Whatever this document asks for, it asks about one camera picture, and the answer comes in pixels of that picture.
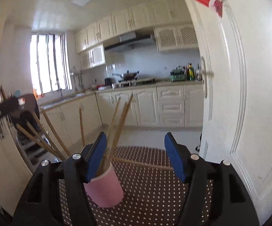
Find silver door handle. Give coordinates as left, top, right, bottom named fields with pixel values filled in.
left=201, top=56, right=214, bottom=99

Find chrome sink faucet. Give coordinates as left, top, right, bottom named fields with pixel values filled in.
left=56, top=81, right=65, bottom=100

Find gas stove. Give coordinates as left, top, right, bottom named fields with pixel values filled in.
left=118, top=78, right=155, bottom=86

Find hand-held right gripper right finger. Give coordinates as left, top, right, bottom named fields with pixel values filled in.
left=164, top=132, right=260, bottom=226

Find dark brown rounded object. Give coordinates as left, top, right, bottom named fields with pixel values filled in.
left=9, top=94, right=42, bottom=142

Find metal wall utensil rack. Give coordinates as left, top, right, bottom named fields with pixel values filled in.
left=70, top=66, right=85, bottom=92

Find bundle of wooden chopsticks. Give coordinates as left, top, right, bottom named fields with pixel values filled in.
left=16, top=93, right=134, bottom=179

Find metal frame chair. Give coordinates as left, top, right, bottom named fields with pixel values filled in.
left=17, top=122, right=63, bottom=165

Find brown polka dot tablecloth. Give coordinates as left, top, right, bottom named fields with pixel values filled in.
left=58, top=145, right=214, bottom=226

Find cream lattice door cabinet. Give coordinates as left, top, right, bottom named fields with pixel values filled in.
left=154, top=24, right=199, bottom=52
left=80, top=44, right=106, bottom=70

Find green yellow bottle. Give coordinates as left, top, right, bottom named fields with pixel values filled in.
left=188, top=63, right=195, bottom=81

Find black steel range hood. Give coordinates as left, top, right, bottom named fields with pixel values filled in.
left=104, top=32, right=156, bottom=52

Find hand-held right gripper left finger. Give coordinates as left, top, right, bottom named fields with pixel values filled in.
left=14, top=132, right=108, bottom=226

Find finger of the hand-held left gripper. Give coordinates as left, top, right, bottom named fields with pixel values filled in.
left=0, top=96, right=26, bottom=133

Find green countertop appliance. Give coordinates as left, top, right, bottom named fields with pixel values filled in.
left=170, top=67, right=186, bottom=82

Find black wok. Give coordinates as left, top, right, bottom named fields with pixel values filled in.
left=112, top=70, right=140, bottom=81

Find pink cylindrical cup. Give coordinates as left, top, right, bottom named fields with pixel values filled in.
left=83, top=161, right=124, bottom=208

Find barred kitchen window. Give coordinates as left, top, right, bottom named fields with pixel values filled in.
left=30, top=33, right=72, bottom=94

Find cream base cabinets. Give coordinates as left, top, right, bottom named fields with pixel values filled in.
left=37, top=83, right=204, bottom=151

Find cream cabinet drawer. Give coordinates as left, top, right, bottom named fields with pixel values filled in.
left=157, top=86, right=185, bottom=99
left=159, top=114, right=185, bottom=127
left=158, top=100, right=185, bottom=114

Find curved wooden chopstick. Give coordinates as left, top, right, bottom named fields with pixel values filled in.
left=110, top=157, right=174, bottom=171

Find row of cream wall cabinets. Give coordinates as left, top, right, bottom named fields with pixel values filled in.
left=75, top=0, right=193, bottom=53

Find white panelled door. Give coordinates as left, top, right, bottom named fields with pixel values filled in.
left=176, top=0, right=272, bottom=226

